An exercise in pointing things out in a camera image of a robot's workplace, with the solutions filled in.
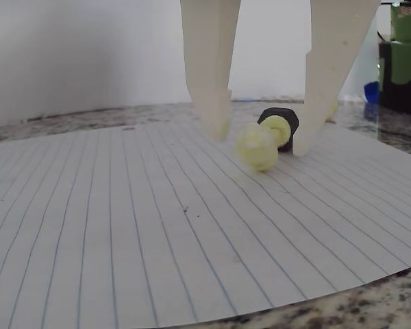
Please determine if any lined notebook paper sheet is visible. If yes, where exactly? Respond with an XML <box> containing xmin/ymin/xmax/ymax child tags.
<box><xmin>0</xmin><ymin>121</ymin><xmax>411</xmax><ymax>329</ymax></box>

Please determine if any black camera with green tape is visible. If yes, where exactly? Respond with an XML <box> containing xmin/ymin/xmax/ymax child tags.
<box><xmin>376</xmin><ymin>0</ymin><xmax>411</xmax><ymax>119</ymax></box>

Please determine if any yellow knotted rope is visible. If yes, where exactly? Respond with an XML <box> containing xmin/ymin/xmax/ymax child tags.
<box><xmin>235</xmin><ymin>99</ymin><xmax>339</xmax><ymax>173</ymax></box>

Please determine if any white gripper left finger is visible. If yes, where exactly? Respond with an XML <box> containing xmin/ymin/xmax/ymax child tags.
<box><xmin>179</xmin><ymin>0</ymin><xmax>241</xmax><ymax>142</ymax></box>

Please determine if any black ring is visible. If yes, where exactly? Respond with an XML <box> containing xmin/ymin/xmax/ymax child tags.
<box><xmin>256</xmin><ymin>107</ymin><xmax>300</xmax><ymax>154</ymax></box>

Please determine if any blue tape piece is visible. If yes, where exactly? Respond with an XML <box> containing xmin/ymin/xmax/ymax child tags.
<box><xmin>364</xmin><ymin>81</ymin><xmax>379</xmax><ymax>103</ymax></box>

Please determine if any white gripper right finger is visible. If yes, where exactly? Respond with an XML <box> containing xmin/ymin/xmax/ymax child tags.
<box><xmin>293</xmin><ymin>0</ymin><xmax>381</xmax><ymax>157</ymax></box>

